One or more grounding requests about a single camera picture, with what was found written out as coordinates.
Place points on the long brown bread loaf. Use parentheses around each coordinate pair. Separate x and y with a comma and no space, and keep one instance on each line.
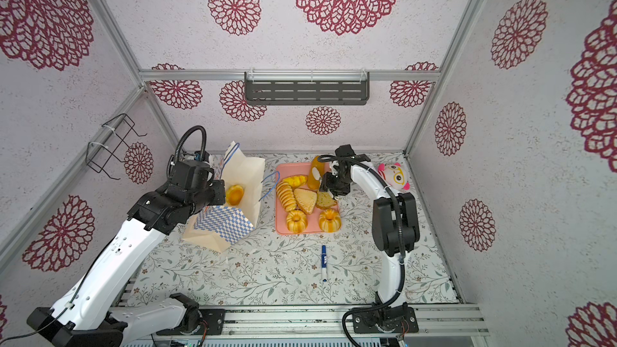
(315,174)

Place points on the ridged spiral bread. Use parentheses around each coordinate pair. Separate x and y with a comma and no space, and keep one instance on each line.
(284,193)

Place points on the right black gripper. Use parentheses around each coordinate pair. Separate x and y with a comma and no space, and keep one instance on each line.
(327,183)

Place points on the toast slice bread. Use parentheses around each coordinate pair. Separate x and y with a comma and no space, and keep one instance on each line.
(325,201)

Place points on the yellow twisted bread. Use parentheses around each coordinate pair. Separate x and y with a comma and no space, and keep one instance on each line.
(296,181)

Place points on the bundt bread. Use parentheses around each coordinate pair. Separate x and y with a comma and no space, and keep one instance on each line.
(330,221)
(296,221)

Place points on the metal base rail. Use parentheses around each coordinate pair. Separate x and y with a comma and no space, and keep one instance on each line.
(326,321)

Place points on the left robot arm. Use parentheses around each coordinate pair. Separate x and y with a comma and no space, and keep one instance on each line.
(84,315)

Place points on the pink plush toy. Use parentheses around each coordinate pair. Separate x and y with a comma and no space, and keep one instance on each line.
(395,176)

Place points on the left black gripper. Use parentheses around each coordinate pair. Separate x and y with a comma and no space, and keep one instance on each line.
(218,187)

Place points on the checkered paper bag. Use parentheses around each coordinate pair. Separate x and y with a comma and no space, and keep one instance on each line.
(246,185)

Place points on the triangular sandwich bread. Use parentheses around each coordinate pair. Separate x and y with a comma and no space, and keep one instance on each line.
(306,200)

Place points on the blue marker pen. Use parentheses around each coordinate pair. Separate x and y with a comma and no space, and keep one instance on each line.
(324,264)

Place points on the grey wall shelf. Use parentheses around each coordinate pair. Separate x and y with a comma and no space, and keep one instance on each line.
(306,89)

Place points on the pink tray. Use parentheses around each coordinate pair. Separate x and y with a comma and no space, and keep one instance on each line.
(286,170)

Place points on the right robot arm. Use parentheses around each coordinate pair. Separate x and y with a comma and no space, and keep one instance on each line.
(395,231)

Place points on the black wire rack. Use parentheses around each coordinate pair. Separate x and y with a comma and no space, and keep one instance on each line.
(119,134)

